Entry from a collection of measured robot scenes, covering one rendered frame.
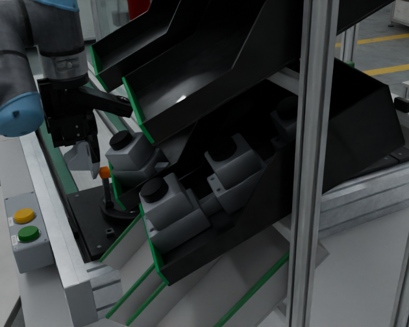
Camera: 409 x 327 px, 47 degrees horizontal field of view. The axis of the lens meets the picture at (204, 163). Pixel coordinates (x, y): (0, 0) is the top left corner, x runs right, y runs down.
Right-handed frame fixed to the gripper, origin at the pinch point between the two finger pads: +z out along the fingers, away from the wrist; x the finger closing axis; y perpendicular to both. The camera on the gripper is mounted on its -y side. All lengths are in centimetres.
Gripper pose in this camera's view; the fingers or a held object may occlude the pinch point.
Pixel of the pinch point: (97, 171)
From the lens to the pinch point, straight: 95.1
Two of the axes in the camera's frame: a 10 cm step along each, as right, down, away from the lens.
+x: 4.3, 4.2, -8.0
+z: 0.4, 8.7, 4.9
